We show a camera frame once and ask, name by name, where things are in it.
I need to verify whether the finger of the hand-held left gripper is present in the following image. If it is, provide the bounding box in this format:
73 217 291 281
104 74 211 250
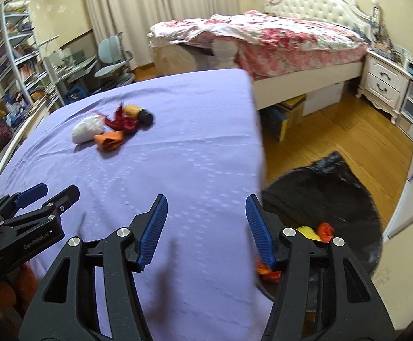
0 185 80 227
0 183 49 221

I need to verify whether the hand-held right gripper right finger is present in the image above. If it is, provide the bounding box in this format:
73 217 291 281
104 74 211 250
245 194 395 341

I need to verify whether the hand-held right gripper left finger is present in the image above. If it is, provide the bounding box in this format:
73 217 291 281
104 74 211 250
19 194 169 341

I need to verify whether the red knotted plastic bag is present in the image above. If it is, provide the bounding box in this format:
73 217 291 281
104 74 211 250
316 222 335 242

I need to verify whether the black bag lined bin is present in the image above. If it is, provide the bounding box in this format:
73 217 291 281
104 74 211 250
256 151 383 313

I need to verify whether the person's left forearm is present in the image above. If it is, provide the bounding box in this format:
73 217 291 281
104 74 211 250
0 263 33 320

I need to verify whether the yellow wrapper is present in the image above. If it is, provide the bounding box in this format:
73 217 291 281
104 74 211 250
295 225 322 243

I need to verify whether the white crumpled plastic bag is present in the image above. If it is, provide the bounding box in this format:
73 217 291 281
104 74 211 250
72 115 103 144

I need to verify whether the orange plastic bag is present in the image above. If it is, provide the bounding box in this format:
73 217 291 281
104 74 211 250
93 131 125 151

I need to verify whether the purple tablecloth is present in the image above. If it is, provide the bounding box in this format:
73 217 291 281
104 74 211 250
0 67 274 341

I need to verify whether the dark red crumpled wrapper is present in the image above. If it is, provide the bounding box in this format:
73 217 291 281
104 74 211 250
93 102 139 134

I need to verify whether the blue stool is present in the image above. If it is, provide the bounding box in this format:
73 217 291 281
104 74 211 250
64 87 86 103

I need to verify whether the blue yellow flat box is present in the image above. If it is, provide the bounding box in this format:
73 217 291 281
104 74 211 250
263 108 289 142

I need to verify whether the brown bottle yellow label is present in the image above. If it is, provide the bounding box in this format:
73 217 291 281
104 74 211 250
125 104 154 126

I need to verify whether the brown cardboard box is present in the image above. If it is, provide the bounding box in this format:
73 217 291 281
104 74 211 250
276 95 306 128

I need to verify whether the white study desk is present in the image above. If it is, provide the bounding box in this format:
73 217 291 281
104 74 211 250
43 46 99 93

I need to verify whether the white bookshelf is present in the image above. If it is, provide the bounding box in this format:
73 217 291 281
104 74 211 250
0 0 61 114

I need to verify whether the white storage box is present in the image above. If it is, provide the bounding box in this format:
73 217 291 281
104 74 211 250
304 82 345 116

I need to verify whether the grey blue desk chair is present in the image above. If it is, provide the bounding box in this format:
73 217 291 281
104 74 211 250
93 35 136 86

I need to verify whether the pink floral quilt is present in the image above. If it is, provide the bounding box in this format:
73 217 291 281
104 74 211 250
148 11 368 79

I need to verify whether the white nightstand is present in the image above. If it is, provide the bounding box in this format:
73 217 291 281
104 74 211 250
356 50 411 125

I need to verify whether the cream curtain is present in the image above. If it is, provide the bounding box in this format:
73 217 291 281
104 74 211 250
80 0 243 75

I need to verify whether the cluster of small bottles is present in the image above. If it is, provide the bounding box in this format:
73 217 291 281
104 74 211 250
370 0 413 61

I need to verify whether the white tufted bed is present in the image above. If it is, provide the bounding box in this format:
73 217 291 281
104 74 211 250
148 0 381 111

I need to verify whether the white curved rail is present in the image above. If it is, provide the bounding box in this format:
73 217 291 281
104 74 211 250
0 97 49 199

